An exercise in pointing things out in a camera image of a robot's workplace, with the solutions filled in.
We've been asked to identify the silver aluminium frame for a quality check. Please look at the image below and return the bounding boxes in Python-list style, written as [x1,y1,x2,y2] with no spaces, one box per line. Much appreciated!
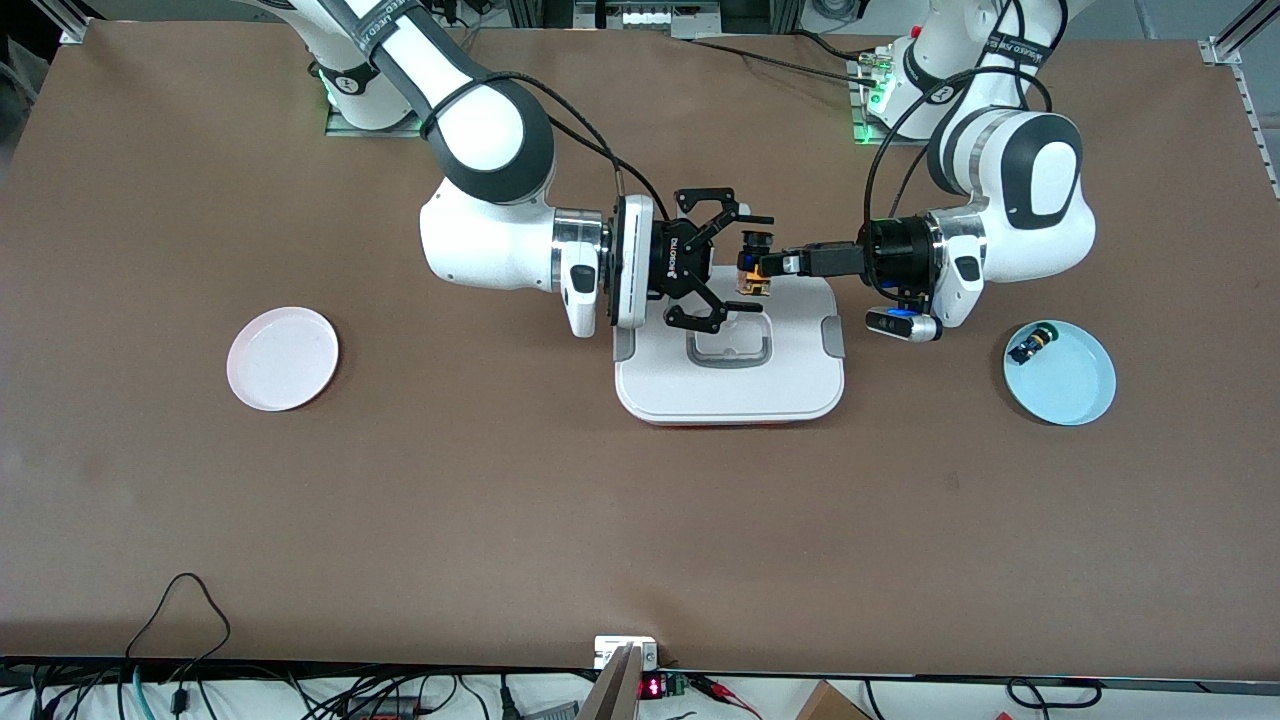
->
[572,0,723,33]

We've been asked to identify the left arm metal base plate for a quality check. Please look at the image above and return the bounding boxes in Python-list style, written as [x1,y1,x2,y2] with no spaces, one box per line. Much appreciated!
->
[848,55,959,148]

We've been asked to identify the silver aluminium rail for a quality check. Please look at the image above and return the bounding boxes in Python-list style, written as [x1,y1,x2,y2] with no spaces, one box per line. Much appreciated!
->
[35,0,93,46]
[1198,0,1280,201]

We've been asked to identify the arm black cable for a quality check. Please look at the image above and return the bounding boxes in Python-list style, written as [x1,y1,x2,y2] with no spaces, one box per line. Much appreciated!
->
[420,70,626,206]
[863,0,1053,226]
[540,105,671,219]

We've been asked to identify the brown cardboard box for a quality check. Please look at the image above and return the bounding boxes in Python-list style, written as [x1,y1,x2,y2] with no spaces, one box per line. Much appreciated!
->
[795,680,873,720]

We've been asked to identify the long black table cable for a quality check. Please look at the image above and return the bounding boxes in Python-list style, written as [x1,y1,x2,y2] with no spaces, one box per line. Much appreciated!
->
[688,36,886,91]

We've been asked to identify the small white block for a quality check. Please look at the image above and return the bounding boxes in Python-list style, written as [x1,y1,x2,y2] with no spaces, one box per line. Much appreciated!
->
[594,636,659,671]

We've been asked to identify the pink round plate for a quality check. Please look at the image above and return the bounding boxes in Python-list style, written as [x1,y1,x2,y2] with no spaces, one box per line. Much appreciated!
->
[226,306,340,413]

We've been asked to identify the light blue round plate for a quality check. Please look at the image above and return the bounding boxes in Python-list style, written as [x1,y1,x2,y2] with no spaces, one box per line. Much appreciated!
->
[1003,320,1117,427]

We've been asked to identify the orange black switch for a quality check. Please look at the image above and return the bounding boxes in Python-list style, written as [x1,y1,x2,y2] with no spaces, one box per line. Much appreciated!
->
[737,229,777,299]

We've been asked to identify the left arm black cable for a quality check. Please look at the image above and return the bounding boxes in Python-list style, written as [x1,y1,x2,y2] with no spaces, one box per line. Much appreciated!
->
[863,0,1053,226]

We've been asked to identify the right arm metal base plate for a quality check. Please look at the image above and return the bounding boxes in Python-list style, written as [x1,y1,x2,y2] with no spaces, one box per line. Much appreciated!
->
[325,95,423,138]

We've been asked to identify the grey metal post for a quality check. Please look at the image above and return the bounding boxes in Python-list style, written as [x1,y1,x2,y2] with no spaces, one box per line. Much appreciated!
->
[578,643,643,720]

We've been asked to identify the green black switch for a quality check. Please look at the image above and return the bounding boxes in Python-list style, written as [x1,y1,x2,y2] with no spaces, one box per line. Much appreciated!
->
[1008,323,1061,366]

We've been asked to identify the white lunch box grey clips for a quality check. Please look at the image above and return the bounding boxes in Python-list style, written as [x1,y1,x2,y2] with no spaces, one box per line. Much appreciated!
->
[612,265,846,428]

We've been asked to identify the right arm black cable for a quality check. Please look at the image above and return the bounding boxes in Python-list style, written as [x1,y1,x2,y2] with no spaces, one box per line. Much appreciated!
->
[420,70,626,206]
[540,105,671,219]

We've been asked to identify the red clip wires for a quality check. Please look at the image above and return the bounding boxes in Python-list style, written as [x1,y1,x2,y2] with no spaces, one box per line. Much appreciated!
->
[695,674,763,717]

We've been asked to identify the black looped cable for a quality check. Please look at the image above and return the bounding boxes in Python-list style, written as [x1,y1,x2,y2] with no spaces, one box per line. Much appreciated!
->
[125,572,233,720]

